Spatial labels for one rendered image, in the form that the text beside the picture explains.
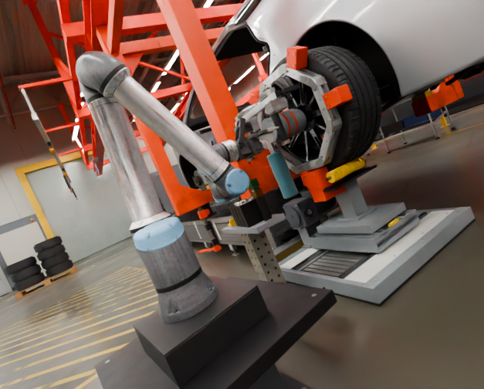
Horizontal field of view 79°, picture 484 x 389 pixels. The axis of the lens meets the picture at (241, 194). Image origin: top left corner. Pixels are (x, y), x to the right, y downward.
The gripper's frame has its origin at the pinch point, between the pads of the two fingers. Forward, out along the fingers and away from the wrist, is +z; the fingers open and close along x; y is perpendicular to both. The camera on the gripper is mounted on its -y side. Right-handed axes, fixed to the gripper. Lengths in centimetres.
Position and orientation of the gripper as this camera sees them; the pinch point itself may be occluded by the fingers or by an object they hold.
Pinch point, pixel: (269, 131)
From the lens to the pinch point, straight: 133.7
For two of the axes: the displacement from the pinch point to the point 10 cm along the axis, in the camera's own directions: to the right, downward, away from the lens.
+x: 4.2, -1.4, -9.0
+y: 4.0, 9.2, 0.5
